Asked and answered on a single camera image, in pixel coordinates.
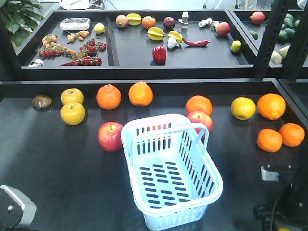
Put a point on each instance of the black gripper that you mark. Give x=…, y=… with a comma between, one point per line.
x=285, y=211

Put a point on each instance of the light blue plastic basket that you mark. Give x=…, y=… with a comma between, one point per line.
x=172, y=176

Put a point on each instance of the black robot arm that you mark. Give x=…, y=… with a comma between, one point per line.
x=297, y=187

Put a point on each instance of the small orange left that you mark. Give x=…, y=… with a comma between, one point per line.
x=269, y=140

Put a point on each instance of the small orange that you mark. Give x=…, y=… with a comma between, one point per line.
x=269, y=140
x=292, y=134

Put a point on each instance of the small orange right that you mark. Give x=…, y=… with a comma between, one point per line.
x=292, y=134

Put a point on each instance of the orange with nub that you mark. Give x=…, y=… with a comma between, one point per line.
x=271, y=106

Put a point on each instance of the yellow orange citrus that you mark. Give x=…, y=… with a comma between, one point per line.
x=243, y=108

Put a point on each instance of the large red apple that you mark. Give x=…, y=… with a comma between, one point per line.
x=201, y=117

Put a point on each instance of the large orange grapefruit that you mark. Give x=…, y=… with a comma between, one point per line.
x=199, y=103

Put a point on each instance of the small lime green fruit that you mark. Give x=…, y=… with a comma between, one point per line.
x=236, y=46

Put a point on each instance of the orange centre back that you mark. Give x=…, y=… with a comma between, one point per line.
x=140, y=94

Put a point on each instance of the red chili pepper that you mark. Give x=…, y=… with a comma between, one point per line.
x=201, y=43

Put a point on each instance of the red apple upper tray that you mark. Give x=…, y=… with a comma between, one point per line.
x=222, y=29

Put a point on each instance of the white garlic bulb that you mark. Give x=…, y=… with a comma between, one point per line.
x=172, y=43

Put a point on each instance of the red bell pepper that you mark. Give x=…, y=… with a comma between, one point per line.
x=159, y=54

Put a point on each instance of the orange with knob left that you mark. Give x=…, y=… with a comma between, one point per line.
x=108, y=97

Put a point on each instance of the yellow starfruit front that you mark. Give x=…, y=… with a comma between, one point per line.
x=155, y=33

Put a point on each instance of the yellow starfruit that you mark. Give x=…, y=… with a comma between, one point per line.
x=134, y=19
x=155, y=33

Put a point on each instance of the dark red plum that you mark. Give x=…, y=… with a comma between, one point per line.
x=169, y=23

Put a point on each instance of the yellow pear lower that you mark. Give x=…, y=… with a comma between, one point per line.
x=72, y=113

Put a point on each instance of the yellow pear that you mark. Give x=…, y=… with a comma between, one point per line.
x=72, y=95
x=72, y=113

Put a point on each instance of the yellow starfruit back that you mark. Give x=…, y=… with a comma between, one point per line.
x=134, y=19

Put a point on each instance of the yellow pear upper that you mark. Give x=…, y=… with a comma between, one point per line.
x=72, y=95

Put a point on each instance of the black wooden produce stand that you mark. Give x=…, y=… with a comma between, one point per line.
x=50, y=116

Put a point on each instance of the brown kiwi fruit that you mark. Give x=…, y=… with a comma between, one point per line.
x=41, y=101

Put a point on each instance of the white remote controller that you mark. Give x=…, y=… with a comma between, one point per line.
x=74, y=24

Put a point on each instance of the potted green plant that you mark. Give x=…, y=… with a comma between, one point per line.
x=20, y=18

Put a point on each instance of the black right upright post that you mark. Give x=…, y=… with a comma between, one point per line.
x=299, y=48

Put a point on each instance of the black upright post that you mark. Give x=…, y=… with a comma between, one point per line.
x=270, y=37
x=299, y=48

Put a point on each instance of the black left upright post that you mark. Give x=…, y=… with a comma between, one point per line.
x=270, y=37

